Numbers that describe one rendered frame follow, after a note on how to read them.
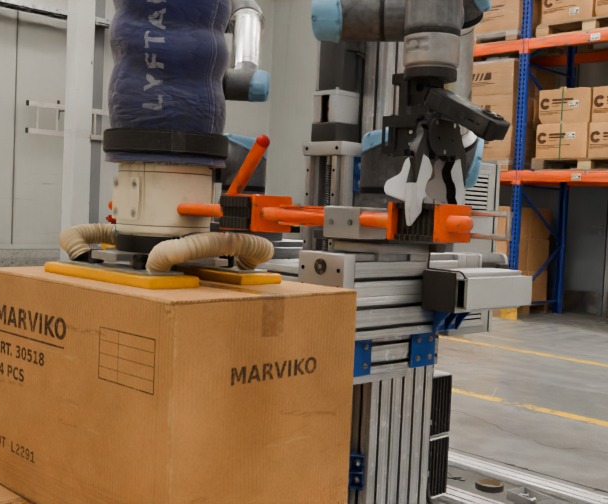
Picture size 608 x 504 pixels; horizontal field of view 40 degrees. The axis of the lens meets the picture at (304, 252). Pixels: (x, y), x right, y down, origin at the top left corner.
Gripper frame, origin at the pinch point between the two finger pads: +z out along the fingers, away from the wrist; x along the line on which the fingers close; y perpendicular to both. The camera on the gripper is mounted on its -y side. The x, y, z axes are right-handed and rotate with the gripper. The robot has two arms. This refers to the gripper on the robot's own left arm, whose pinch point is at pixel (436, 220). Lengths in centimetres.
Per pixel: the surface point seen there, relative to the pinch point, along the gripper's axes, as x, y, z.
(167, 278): 11.5, 43.8, 11.1
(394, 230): 3.9, 3.9, 1.6
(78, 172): -167, 376, -19
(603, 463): -272, 97, 107
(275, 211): 3.4, 27.7, -0.3
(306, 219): 3.3, 21.0, 0.7
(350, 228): 3.5, 12.1, 1.7
